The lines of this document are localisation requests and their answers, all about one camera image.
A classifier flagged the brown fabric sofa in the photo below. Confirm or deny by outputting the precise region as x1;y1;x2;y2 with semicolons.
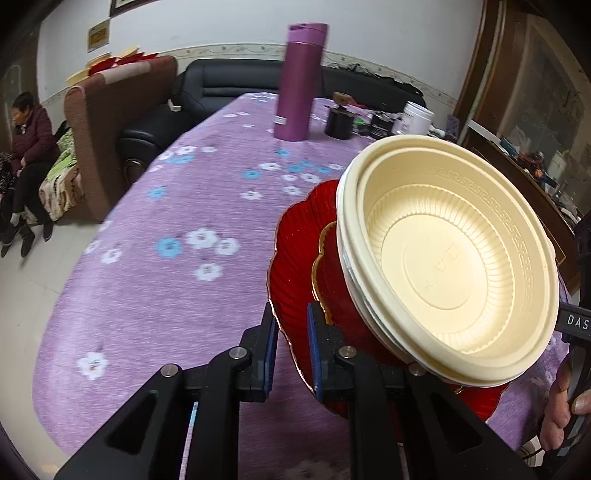
64;55;178;221

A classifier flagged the black jar with wooden stopper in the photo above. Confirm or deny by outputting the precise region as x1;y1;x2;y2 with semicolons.
324;92;355;139

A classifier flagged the purple thermos bottle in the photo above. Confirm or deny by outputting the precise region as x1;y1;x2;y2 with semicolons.
273;22;329;142

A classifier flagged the wooden glass cabinet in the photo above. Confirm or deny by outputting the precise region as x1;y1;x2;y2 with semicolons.
452;0;591;296

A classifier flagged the large red glass plate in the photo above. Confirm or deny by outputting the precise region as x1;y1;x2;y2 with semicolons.
267;179;511;420

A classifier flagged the white plastic jug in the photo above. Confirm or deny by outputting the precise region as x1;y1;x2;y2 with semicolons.
549;150;568;183

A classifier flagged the printed blanket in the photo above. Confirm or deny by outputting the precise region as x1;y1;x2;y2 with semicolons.
38;124;86;222

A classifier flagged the gold wall plaque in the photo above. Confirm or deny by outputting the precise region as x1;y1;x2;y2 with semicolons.
87;19;112;54

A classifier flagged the black power adapter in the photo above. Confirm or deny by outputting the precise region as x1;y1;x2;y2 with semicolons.
369;113;402;139

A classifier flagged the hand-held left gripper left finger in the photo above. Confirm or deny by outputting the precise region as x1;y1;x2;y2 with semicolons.
54;302;279;480

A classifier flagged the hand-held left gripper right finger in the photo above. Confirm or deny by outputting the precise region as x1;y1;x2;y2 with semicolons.
307;301;539;480

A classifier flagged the white plastic jar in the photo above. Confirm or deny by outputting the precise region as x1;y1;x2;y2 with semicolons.
399;102;436;136

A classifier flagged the brown wooden door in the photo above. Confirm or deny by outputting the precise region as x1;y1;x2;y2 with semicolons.
0;28;40;148

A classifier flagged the black leather sofa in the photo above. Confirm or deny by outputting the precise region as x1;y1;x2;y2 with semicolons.
119;58;428;174

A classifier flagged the person's right hand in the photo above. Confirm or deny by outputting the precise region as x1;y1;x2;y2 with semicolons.
540;354;591;453

